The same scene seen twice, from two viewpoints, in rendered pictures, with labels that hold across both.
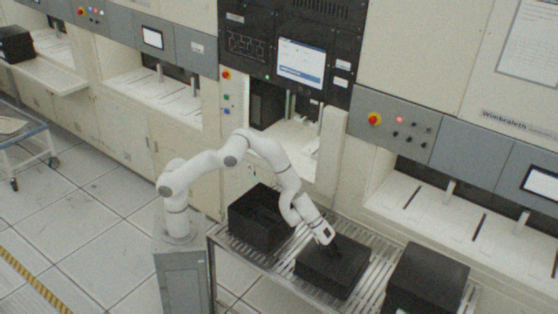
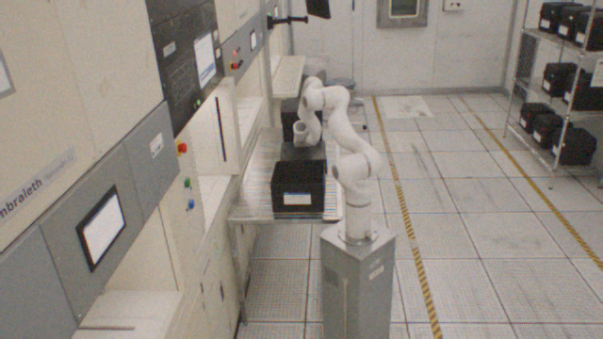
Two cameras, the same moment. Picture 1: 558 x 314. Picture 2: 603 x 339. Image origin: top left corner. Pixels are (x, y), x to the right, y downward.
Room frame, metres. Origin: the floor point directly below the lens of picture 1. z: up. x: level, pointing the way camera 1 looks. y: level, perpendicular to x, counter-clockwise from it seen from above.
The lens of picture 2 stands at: (2.68, 1.94, 2.02)
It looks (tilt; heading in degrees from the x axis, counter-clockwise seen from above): 27 degrees down; 241
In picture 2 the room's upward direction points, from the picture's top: 3 degrees counter-clockwise
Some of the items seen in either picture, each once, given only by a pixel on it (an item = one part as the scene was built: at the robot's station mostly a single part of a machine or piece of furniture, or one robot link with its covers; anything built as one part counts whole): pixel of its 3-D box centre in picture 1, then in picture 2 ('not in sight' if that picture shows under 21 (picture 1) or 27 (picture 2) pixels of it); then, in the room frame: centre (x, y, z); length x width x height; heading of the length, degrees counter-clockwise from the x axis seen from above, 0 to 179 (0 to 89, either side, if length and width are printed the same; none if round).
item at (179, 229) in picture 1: (178, 218); (358, 217); (1.60, 0.51, 0.85); 0.19 x 0.19 x 0.18
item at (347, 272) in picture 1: (333, 258); (303, 154); (1.43, -0.29, 0.83); 0.29 x 0.29 x 0.13; 59
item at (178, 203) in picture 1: (176, 183); (351, 179); (1.63, 0.51, 1.07); 0.19 x 0.12 x 0.24; 173
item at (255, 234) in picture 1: (263, 217); (299, 185); (1.67, 0.07, 0.85); 0.28 x 0.28 x 0.17; 56
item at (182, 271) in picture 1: (184, 277); (356, 293); (1.60, 0.51, 0.38); 0.28 x 0.28 x 0.76; 11
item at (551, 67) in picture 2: not in sight; (562, 79); (-1.36, -0.34, 0.81); 0.30 x 0.28 x 0.26; 52
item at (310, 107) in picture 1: (315, 96); not in sight; (2.69, -0.22, 1.06); 0.24 x 0.20 x 0.32; 56
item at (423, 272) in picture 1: (423, 291); (301, 121); (1.21, -0.67, 0.89); 0.29 x 0.29 x 0.25; 60
